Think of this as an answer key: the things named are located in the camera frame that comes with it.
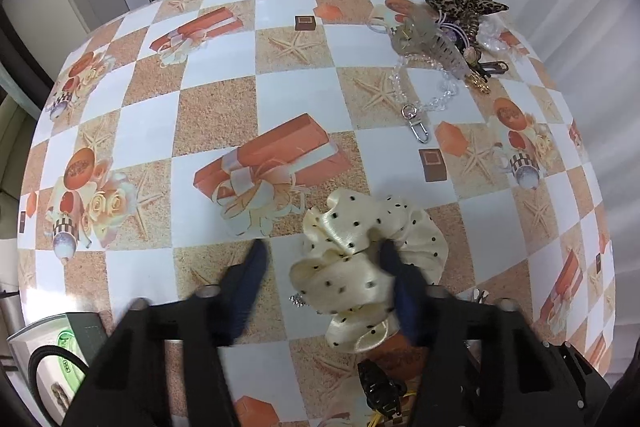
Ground black chain bracelet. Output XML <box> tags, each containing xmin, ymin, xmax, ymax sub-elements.
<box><xmin>357</xmin><ymin>359</ymin><xmax>408</xmax><ymax>427</ymax></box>

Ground yellow hair tie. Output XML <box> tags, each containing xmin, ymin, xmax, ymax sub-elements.
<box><xmin>367</xmin><ymin>387</ymin><xmax>418</xmax><ymax>427</ymax></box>

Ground cream polka dot scrunchie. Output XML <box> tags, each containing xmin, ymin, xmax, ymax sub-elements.
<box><xmin>290</xmin><ymin>188</ymin><xmax>453</xmax><ymax>353</ymax></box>

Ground olive leather sofa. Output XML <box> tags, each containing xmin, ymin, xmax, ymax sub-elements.
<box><xmin>0</xmin><ymin>92</ymin><xmax>38</xmax><ymax>298</ymax></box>

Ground clear bead hair tie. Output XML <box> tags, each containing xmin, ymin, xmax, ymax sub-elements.
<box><xmin>477</xmin><ymin>19</ymin><xmax>506</xmax><ymax>52</ymax></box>

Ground black keychain clasp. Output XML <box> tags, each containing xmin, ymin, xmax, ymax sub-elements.
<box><xmin>472</xmin><ymin>59</ymin><xmax>508</xmax><ymax>78</ymax></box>

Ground grey hair claw clip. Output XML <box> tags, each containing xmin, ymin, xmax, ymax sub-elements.
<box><xmin>391</xmin><ymin>7</ymin><xmax>473</xmax><ymax>80</ymax></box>

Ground white box with green label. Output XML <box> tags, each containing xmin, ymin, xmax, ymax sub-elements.
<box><xmin>7</xmin><ymin>312</ymin><xmax>108</xmax><ymax>427</ymax></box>

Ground purple and white hair ties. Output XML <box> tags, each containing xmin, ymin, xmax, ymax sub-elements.
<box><xmin>440</xmin><ymin>14</ymin><xmax>481</xmax><ymax>50</ymax></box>

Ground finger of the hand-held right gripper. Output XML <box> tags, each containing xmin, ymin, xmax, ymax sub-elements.
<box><xmin>545</xmin><ymin>341</ymin><xmax>617</xmax><ymax>413</ymax></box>

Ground checked printed tablecloth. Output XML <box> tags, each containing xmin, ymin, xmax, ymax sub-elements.
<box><xmin>17</xmin><ymin>0</ymin><xmax>616</xmax><ymax>427</ymax></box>

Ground leopard print bow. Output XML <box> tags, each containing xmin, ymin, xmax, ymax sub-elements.
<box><xmin>425</xmin><ymin>0</ymin><xmax>510</xmax><ymax>32</ymax></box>

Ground black cable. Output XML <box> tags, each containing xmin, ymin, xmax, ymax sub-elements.
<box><xmin>27</xmin><ymin>344</ymin><xmax>93</xmax><ymax>413</ymax></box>

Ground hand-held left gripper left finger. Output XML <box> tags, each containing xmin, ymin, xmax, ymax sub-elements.
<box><xmin>62</xmin><ymin>238</ymin><xmax>271</xmax><ymax>427</ymax></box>

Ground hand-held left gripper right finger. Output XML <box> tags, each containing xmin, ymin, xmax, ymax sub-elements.
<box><xmin>377</xmin><ymin>239</ymin><xmax>586</xmax><ymax>427</ymax></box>

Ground clear bead chain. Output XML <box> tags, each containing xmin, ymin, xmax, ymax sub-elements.
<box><xmin>390</xmin><ymin>54</ymin><xmax>460</xmax><ymax>144</ymax></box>

